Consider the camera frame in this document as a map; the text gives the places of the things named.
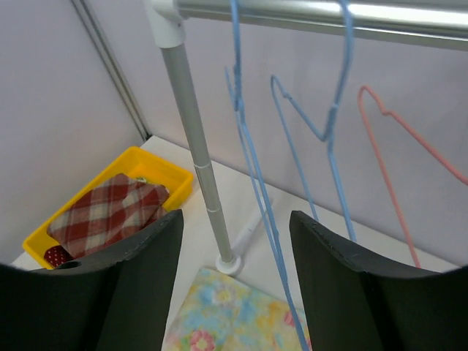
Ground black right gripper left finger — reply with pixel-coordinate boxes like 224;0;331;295
1;210;184;350

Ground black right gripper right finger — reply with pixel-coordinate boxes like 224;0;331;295
290;211;467;350

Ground pastel floral skirt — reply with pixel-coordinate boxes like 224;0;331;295
162;268;302;351

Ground red plaid skirt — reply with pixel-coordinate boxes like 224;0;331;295
47;173;170;259

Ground blue wire hanger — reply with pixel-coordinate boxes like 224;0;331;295
270;1;357;242
224;1;309;350

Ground red polka dot cloth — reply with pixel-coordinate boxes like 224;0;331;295
44;245;74;268

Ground yellow plastic tray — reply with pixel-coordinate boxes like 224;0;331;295
23;146;194;269

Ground white metal clothes rack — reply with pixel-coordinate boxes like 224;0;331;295
144;1;467;274

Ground pink wire hanger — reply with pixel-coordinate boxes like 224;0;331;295
357;85;468;269

